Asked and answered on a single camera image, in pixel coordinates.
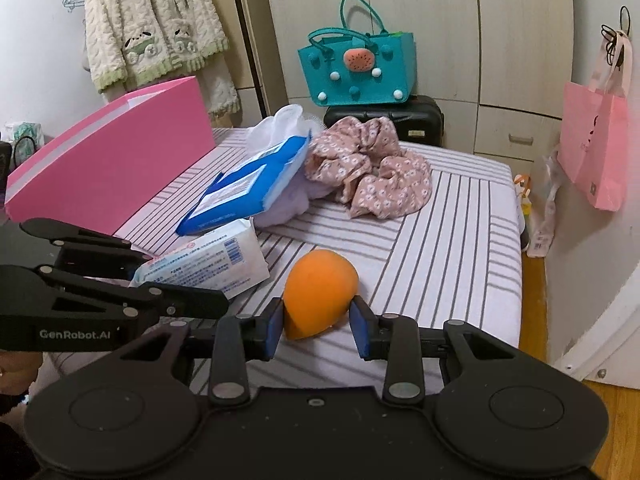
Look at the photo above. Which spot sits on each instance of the fluffy white pajama pants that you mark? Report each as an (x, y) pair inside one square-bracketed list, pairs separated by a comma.
[(220, 90)]

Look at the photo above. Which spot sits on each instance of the teal felt tote bag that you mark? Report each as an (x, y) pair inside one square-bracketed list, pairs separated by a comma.
[(360, 70)]

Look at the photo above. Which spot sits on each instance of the green print tissue pack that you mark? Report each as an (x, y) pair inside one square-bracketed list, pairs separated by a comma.
[(25, 137)]

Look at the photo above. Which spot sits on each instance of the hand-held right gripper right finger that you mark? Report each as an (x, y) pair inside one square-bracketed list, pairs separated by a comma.
[(361, 330)]

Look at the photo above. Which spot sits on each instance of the orange egg-shaped toy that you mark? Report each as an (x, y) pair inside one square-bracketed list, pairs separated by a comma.
[(320, 290)]

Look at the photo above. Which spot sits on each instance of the pink floral scrunchie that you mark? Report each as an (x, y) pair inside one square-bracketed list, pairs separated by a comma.
[(370, 160)]

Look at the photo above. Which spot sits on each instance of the striped tablecloth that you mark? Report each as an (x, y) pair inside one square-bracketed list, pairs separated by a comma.
[(440, 240)]

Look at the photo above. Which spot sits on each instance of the pink cardboard box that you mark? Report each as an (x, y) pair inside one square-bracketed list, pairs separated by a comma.
[(115, 160)]

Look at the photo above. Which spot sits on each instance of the fluffy white green robe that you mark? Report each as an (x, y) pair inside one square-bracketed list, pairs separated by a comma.
[(150, 20)]

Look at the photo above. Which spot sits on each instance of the white plastic bag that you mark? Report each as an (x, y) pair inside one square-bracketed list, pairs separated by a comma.
[(280, 127)]

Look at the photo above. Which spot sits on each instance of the person's left hand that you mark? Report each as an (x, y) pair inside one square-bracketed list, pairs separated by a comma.
[(17, 370)]

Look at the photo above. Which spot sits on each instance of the pink tote bag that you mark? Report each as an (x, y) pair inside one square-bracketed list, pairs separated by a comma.
[(595, 150)]

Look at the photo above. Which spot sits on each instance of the clear plastic bag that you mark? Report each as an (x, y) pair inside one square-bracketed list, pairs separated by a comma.
[(545, 210)]

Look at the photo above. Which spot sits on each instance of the beige wardrobe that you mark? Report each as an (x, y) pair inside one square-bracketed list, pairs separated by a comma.
[(450, 20)]

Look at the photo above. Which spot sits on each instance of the blue wipes pack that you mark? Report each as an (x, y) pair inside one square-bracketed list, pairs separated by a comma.
[(240, 185)]

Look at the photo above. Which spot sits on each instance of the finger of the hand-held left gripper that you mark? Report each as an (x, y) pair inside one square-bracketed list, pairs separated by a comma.
[(90, 255), (195, 304)]

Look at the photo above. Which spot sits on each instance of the white wipes packet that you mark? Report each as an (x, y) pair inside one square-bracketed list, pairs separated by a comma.
[(210, 260)]

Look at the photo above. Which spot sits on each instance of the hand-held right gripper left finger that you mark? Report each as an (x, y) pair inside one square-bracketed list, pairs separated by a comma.
[(275, 330)]

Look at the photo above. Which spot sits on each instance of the black suitcase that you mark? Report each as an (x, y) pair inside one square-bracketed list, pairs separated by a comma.
[(425, 120)]

